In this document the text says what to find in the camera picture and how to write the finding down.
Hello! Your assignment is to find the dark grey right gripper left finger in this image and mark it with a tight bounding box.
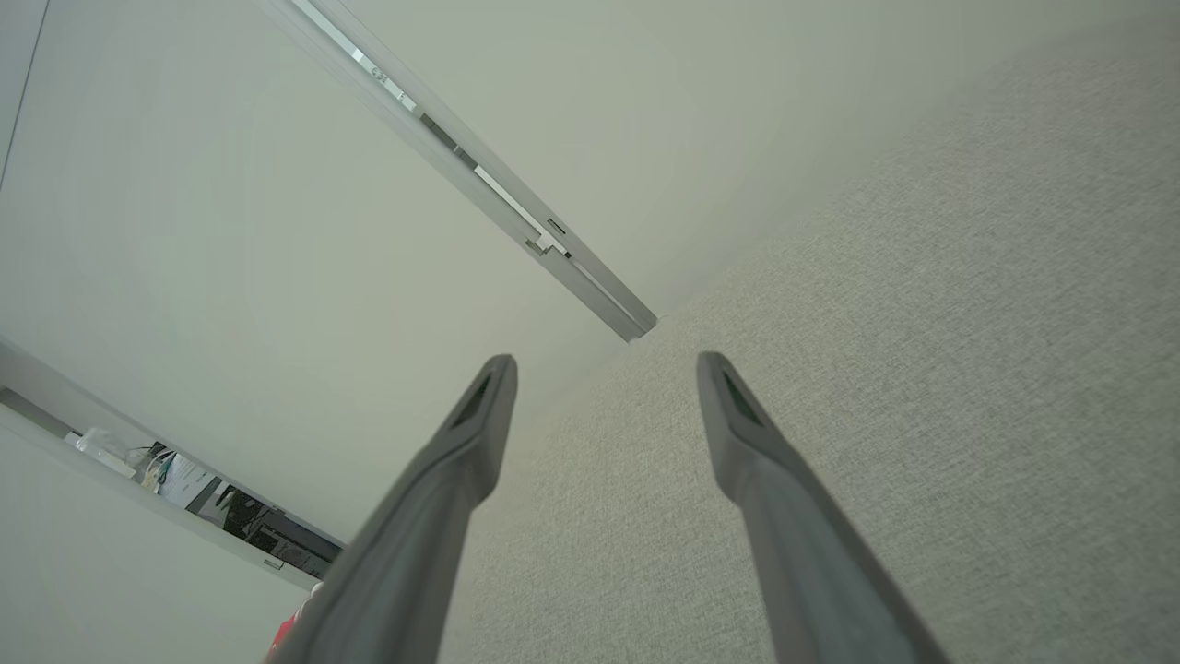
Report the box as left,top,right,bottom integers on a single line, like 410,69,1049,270
267,353,519,664

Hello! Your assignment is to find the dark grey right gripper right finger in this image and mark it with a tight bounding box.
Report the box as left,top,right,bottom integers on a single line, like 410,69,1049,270
696,350,952,664

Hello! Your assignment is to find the red jersey with white trim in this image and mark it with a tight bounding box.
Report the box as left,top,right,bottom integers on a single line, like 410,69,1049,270
267,581,325,664

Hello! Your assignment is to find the printed paper sheet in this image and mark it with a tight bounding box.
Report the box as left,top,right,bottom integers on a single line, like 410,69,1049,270
138,443,222,513

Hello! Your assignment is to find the white plastic box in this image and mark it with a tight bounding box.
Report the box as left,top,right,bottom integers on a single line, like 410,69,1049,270
63,427,139,478

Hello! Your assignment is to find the grey double partition post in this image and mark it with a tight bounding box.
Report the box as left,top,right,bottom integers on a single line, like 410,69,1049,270
258,0,658,343

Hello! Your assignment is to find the grey aluminium partition rail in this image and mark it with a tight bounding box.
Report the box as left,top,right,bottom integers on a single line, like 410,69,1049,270
0,337,349,591

